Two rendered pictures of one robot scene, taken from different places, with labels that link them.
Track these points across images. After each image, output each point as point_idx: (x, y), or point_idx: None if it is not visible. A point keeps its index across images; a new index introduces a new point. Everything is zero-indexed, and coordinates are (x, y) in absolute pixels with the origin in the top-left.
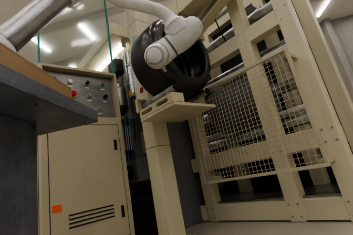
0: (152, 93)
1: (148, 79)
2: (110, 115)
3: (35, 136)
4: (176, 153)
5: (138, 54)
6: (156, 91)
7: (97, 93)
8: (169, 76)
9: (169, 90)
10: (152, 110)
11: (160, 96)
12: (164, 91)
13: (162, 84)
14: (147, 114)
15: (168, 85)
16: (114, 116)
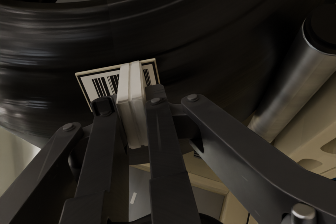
0: (241, 122)
1: (186, 141)
2: (213, 208)
3: None
4: None
5: (42, 144)
6: (249, 110)
7: (140, 217)
8: (241, 40)
9: (326, 74)
10: (328, 163)
11: (292, 113)
12: (292, 96)
13: (248, 90)
14: (317, 172)
15: (275, 63)
16: (219, 195)
